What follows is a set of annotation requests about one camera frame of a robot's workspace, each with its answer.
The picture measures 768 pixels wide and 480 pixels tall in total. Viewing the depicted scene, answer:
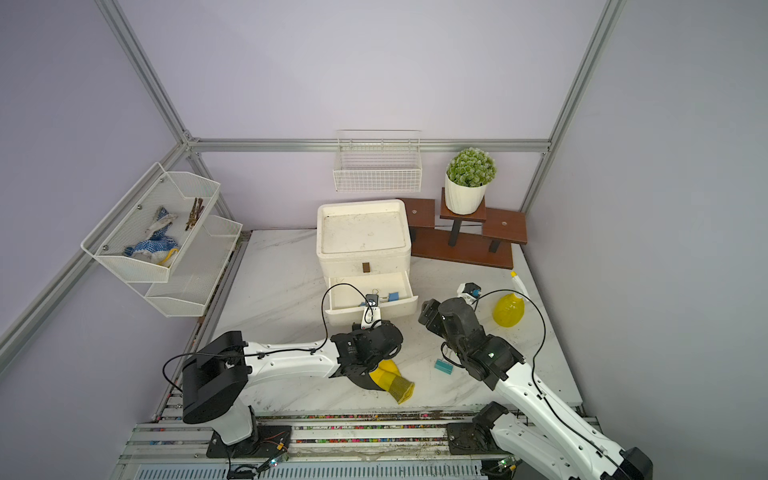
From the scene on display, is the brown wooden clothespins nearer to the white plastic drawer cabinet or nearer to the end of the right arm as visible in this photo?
the white plastic drawer cabinet

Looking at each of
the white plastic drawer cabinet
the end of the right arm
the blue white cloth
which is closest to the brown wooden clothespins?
the blue white cloth

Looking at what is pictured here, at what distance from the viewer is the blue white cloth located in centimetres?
71


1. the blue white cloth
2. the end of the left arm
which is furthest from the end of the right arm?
the blue white cloth

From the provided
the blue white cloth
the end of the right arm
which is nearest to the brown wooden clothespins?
the blue white cloth

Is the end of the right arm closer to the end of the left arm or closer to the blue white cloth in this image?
the end of the left arm

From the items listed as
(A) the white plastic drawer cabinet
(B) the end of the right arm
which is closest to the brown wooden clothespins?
(A) the white plastic drawer cabinet
